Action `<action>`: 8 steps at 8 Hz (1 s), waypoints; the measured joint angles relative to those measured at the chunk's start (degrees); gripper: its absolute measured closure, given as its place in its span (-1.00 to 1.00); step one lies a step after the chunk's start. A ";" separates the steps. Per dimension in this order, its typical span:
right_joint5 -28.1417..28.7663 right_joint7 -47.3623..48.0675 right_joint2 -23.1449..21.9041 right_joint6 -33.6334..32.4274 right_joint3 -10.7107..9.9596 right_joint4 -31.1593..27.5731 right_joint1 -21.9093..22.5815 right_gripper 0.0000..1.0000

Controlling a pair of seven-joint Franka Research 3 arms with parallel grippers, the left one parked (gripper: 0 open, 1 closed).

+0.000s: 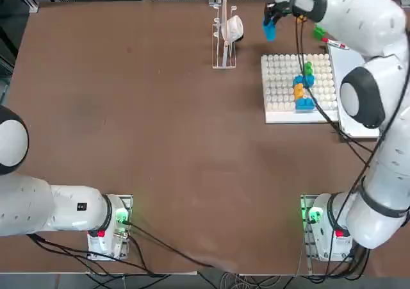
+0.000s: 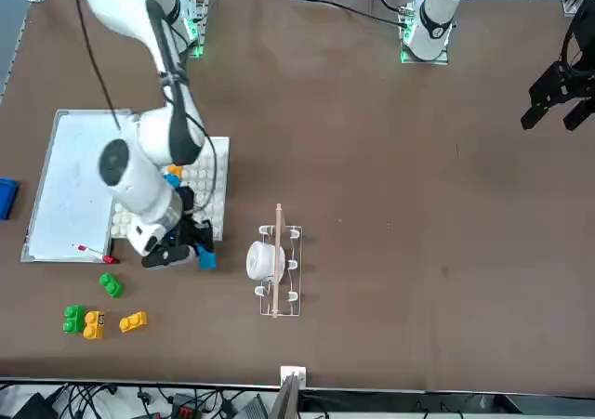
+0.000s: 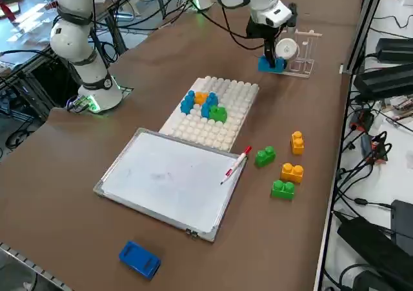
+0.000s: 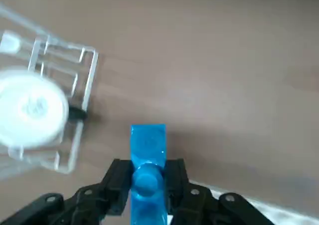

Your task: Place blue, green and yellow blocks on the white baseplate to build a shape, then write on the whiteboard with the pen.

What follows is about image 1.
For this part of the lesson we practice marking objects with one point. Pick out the wooden rack rod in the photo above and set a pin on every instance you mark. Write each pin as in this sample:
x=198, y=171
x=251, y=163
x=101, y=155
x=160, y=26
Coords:
x=225, y=13

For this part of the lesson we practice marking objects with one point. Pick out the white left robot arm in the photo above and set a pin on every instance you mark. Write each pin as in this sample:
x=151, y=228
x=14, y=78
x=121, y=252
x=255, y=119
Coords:
x=64, y=209

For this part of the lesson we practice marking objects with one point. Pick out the blue three-stud toy block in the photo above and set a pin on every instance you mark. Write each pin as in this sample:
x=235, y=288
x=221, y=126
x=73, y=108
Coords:
x=270, y=32
x=304, y=80
x=304, y=104

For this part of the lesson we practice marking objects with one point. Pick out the green two-stud toy block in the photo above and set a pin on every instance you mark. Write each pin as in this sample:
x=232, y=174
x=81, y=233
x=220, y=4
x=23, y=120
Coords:
x=319, y=32
x=309, y=68

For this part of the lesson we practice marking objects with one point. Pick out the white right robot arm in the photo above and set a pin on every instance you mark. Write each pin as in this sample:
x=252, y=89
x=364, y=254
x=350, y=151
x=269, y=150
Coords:
x=362, y=20

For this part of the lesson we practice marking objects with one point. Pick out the red and white marker pen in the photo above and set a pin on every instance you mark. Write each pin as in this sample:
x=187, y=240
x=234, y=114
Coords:
x=336, y=43

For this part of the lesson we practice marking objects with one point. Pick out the metal-framed whiteboard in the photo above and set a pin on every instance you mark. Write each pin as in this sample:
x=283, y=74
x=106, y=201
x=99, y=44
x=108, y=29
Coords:
x=346, y=61

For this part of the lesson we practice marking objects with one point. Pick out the white studded baseplate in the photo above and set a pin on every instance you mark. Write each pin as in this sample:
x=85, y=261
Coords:
x=278, y=84

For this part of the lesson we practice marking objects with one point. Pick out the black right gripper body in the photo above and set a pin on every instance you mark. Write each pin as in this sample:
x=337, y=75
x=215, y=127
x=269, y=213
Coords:
x=279, y=8

